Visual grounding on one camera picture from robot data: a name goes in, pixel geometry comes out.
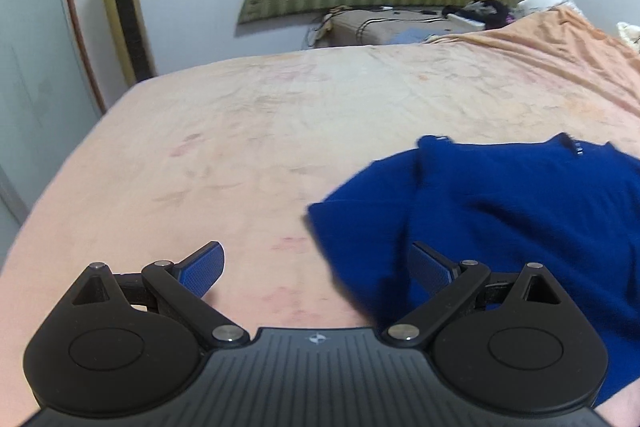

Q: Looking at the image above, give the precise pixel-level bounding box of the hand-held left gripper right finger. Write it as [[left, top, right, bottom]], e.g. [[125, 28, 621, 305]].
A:
[[382, 241, 566, 350]]

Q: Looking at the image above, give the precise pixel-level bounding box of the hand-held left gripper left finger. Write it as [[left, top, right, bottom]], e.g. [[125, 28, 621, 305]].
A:
[[72, 241, 251, 349]]

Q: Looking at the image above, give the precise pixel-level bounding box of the blue knit sweater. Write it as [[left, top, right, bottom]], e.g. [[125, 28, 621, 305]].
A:
[[306, 133, 640, 408]]

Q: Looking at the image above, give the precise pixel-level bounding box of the cream patterned cloth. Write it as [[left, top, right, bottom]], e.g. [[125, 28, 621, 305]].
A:
[[616, 22, 640, 54]]

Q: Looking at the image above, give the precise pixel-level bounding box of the gold tower air conditioner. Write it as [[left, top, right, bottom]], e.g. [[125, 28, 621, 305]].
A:
[[95, 0, 156, 86]]

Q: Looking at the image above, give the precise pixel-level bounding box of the white wardrobe with floral decals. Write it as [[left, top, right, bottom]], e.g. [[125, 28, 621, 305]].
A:
[[0, 0, 108, 228]]

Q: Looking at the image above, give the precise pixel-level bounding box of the peach bed blanket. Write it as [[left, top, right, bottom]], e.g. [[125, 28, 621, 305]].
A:
[[0, 5, 640, 427]]

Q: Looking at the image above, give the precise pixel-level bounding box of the black cloth bundle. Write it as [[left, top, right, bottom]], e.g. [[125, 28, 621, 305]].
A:
[[442, 0, 516, 28]]

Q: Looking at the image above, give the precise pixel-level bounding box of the white power strip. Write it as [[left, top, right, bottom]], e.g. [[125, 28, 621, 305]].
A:
[[446, 13, 486, 31]]

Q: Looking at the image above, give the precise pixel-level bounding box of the brown cardboard box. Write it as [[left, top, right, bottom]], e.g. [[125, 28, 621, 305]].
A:
[[327, 8, 468, 48]]

